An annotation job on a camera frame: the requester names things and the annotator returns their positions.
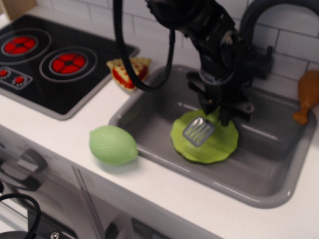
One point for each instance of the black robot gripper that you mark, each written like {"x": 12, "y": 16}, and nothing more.
{"x": 225, "y": 96}

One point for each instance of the green handled metal spatula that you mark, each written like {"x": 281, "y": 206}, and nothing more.
{"x": 200, "y": 129}

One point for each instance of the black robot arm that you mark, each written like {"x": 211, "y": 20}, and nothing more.
{"x": 223, "y": 73}

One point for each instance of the green toy plate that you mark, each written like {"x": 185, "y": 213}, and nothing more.
{"x": 218, "y": 147}

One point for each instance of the grey toy sink basin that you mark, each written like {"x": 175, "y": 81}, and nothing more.
{"x": 263, "y": 170}

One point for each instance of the dark grey toy faucet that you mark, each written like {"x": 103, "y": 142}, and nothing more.
{"x": 260, "y": 64}

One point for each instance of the toy cherry pie slice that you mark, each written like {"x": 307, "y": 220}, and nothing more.
{"x": 140, "y": 67}

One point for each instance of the brown toy chicken drumstick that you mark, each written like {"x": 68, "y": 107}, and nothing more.
{"x": 308, "y": 95}

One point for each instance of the green toy lime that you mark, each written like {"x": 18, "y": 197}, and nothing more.
{"x": 112, "y": 145}

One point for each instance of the black toy stove top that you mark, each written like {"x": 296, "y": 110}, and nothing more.
{"x": 52, "y": 68}

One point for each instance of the grey oven knob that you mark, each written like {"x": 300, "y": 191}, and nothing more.
{"x": 32, "y": 161}

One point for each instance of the grey oven door handle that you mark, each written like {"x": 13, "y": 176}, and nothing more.
{"x": 18, "y": 176}

